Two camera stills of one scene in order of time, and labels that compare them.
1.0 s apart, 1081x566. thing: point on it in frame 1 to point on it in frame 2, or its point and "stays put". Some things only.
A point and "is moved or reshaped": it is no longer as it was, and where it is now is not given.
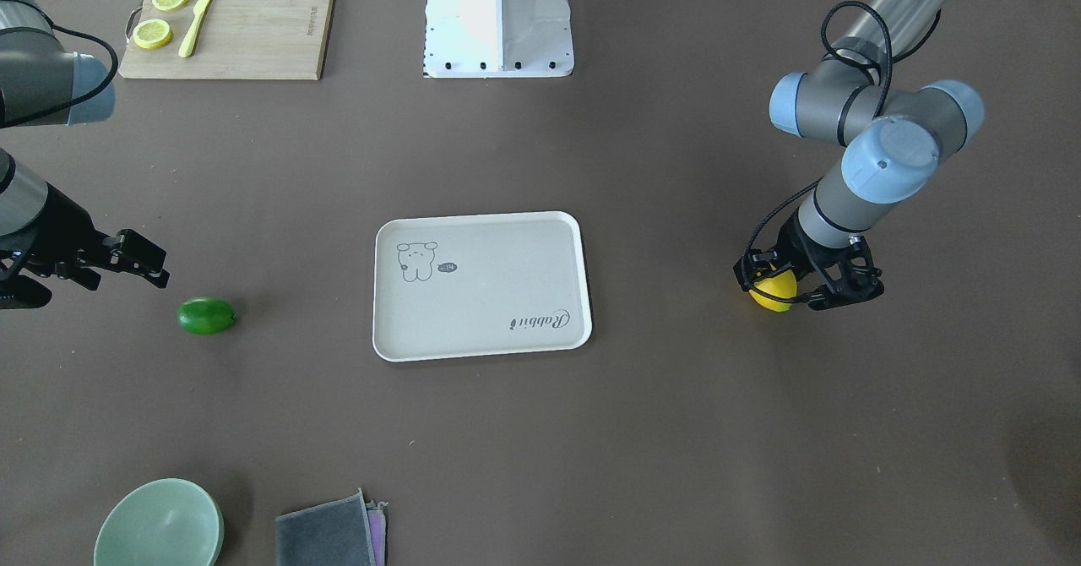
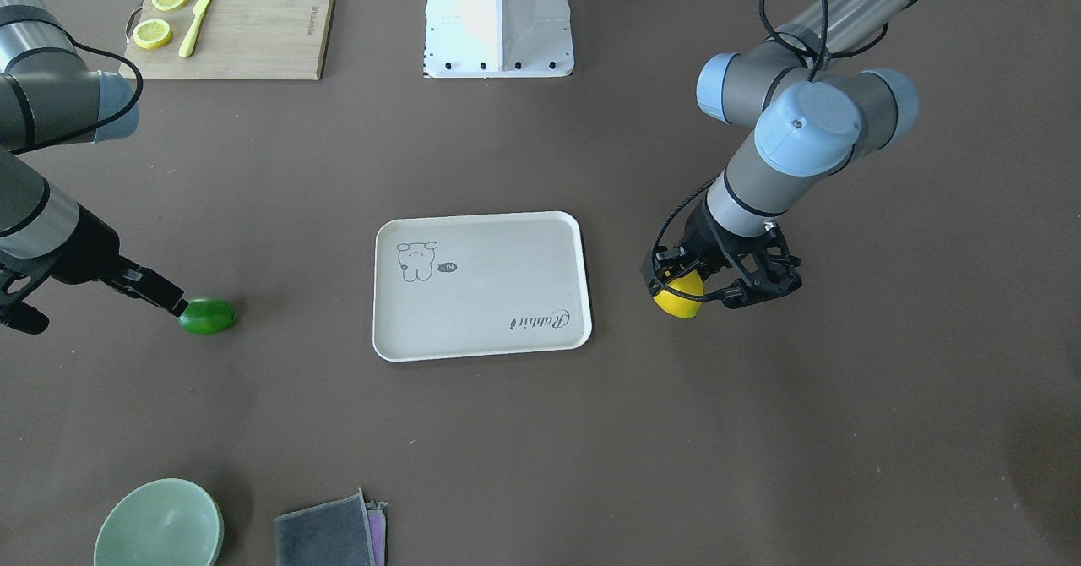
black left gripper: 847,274 to 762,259
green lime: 205,316 stays put
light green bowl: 166,522 stays put
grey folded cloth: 336,533 stays put
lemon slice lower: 151,34 stays put
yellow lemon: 783,285 is moved or reshaped
